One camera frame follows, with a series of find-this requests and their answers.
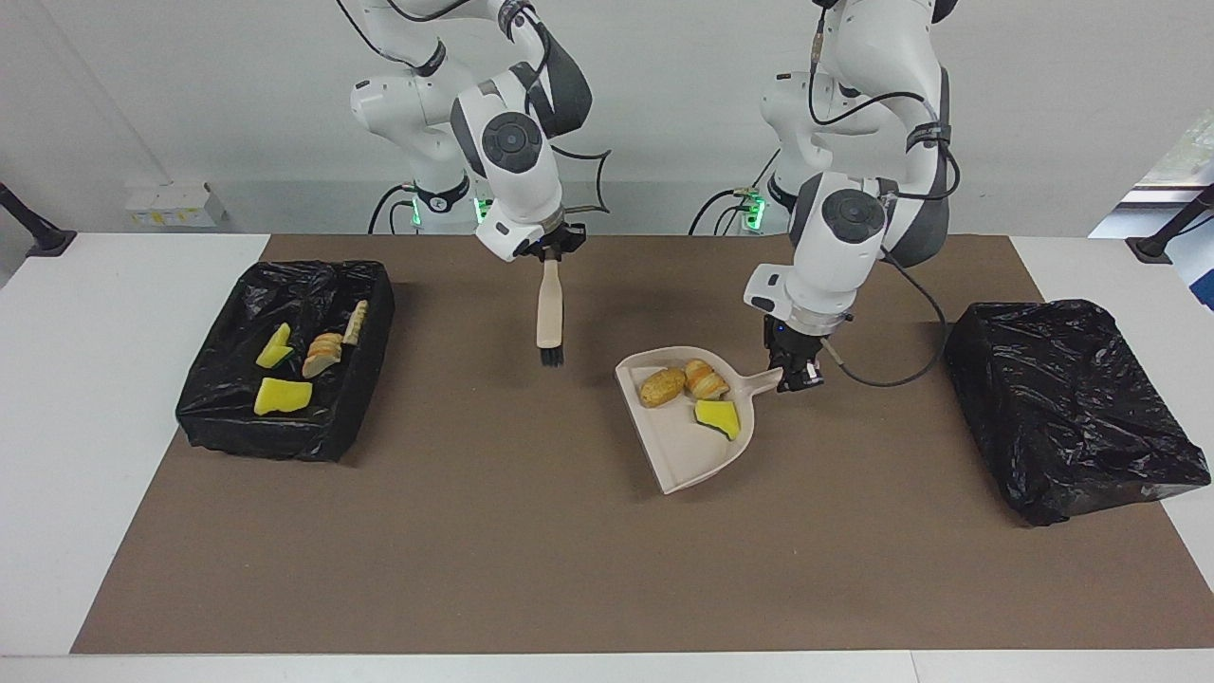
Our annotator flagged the beige brush with black bristles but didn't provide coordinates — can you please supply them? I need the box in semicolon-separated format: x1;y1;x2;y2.
535;258;567;369

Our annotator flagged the small orange croissant piece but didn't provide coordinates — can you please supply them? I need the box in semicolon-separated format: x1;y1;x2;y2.
685;358;731;401

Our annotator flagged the yellow and green sponge piece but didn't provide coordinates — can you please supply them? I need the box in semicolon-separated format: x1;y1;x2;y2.
694;398;743;443

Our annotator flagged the brown oval bread roll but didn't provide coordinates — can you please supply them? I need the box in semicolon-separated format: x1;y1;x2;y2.
638;366;688;410

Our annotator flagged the beige plastic dustpan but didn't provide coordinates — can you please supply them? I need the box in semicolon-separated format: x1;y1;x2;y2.
615;346;786;496

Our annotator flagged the striped croissant piece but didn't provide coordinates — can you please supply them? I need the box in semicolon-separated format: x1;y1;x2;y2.
302;332;344;380

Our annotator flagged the black bag lined bin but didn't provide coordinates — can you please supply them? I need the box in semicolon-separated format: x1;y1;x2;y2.
944;299;1212;527
175;259;396;464

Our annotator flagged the brown table mat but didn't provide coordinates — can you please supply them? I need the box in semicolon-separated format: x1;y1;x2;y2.
71;234;1214;655

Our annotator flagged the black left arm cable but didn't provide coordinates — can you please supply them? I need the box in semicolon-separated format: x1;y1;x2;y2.
806;0;961;388

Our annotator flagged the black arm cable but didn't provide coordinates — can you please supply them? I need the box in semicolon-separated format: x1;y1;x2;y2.
806;0;961;388
337;0;613;214

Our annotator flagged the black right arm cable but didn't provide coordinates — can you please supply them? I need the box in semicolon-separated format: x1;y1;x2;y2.
337;0;613;214

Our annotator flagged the black base cable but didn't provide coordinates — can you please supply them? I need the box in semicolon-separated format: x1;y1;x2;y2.
368;182;418;235
688;142;781;236

